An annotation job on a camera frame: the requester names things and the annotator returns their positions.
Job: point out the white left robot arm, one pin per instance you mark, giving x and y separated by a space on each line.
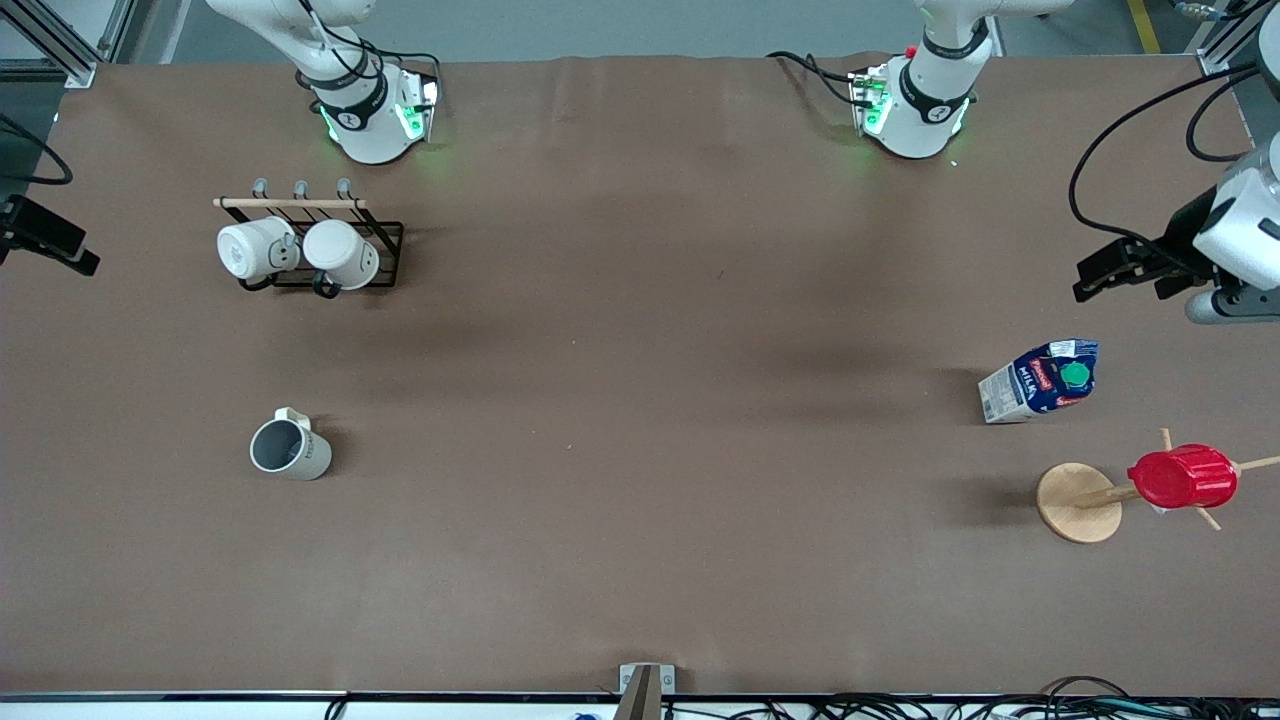
925 100

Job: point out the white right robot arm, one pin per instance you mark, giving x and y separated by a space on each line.
365 120

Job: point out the blue white milk carton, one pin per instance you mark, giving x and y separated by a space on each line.
1040 382

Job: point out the aluminium frame profile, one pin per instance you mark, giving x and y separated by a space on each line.
1225 45
60 40

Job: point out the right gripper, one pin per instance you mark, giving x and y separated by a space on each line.
30 226

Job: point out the wooden mug tree stand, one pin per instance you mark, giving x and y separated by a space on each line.
1078 502

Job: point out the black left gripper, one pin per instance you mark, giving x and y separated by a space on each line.
1183 232

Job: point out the plain white mug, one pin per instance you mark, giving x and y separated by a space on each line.
342 255

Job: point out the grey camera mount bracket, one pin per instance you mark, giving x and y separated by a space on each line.
646 690

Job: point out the grey ceramic mug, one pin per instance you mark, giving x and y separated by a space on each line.
290 450

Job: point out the red plastic cup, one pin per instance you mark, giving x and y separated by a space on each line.
1183 477

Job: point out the brown table cover sheet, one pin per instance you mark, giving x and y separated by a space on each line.
640 330

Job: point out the white mug with print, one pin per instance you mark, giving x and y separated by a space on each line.
250 250

